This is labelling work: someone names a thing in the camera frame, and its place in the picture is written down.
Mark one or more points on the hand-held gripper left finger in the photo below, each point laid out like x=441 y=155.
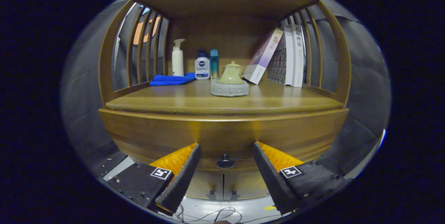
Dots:
x=182 y=182

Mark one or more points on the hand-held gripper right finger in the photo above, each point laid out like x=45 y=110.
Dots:
x=274 y=182

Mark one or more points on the wooden drawer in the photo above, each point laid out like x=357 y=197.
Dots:
x=156 y=133

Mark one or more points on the wooden countertop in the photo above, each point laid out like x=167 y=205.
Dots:
x=194 y=100

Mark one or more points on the yellow tape strip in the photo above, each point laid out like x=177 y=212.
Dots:
x=269 y=207

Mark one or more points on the blue folded cloth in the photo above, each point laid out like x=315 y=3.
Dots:
x=172 y=79

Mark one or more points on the white bottle with blue cap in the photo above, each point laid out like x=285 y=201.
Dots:
x=202 y=67

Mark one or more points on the patterned cover book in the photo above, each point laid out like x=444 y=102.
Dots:
x=280 y=65

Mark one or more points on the white pump bottle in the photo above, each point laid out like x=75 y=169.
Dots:
x=177 y=60

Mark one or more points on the clear blue bottle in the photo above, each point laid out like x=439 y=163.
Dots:
x=214 y=63

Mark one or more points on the white book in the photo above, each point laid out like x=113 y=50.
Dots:
x=298 y=60

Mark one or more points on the purple book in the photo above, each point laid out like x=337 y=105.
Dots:
x=262 y=58

